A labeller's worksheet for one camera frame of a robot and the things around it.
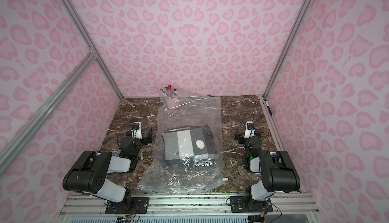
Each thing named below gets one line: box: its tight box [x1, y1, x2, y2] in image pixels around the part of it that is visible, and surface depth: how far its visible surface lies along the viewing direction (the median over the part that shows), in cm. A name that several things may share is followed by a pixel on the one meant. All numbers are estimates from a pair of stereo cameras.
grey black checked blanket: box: [163, 125, 217, 170], surface depth 83 cm
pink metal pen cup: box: [164, 98, 180, 110], surface depth 105 cm
